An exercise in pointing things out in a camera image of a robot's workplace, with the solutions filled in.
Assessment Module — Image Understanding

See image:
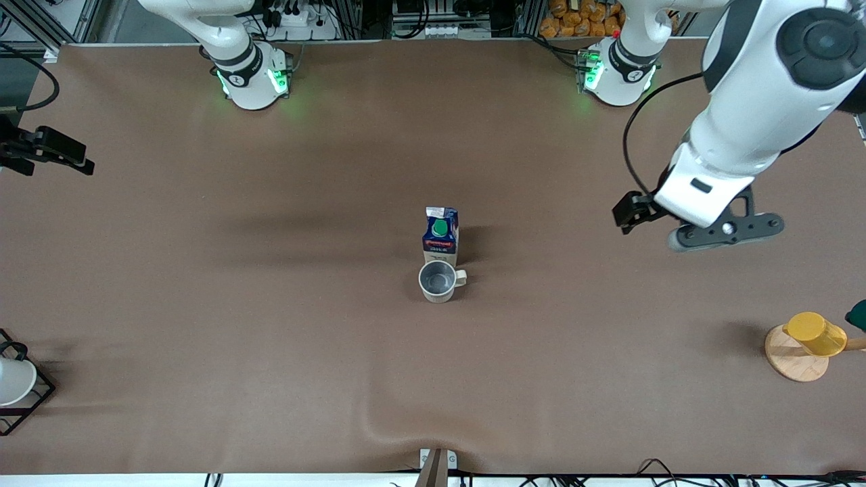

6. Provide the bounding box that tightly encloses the blue Pascal milk carton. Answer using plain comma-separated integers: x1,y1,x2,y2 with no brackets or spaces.
422,206,460,267

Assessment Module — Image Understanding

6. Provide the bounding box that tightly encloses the grey mug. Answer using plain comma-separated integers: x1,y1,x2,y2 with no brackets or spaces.
417,260,468,304

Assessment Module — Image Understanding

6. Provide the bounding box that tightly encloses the yellow cup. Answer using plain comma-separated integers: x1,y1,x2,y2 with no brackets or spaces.
782,311,848,358

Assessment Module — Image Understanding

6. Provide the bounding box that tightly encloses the white cup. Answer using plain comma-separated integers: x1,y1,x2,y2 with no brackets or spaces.
0,356,39,407

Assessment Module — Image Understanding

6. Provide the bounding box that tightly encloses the bag of orange snacks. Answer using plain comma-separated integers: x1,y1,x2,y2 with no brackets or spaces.
539,0,624,39

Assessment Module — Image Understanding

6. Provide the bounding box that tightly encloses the round wooden mug stand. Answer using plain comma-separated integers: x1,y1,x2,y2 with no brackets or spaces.
765,324,866,384

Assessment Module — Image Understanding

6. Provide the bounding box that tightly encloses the white socket strip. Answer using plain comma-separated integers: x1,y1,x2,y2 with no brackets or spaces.
418,23,493,40

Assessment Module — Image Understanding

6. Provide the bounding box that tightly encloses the white power strip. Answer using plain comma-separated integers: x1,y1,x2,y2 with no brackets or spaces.
260,0,340,41

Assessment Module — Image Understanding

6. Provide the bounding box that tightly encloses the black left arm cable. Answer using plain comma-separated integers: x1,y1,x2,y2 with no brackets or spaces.
622,70,708,198

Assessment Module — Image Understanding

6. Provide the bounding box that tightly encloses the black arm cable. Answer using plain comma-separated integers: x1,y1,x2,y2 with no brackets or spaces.
622,70,708,198
0,41,62,113

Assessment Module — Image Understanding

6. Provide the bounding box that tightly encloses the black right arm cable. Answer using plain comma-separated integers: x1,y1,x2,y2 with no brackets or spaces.
0,41,62,113

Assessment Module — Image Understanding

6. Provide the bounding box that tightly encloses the black wire rack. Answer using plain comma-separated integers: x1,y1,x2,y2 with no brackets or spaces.
0,328,57,437

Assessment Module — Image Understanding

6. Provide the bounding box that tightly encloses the black cable loop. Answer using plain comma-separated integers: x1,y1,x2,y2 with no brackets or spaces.
635,458,687,485

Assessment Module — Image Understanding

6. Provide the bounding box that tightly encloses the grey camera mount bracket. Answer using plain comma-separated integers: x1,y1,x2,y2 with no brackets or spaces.
414,447,458,487

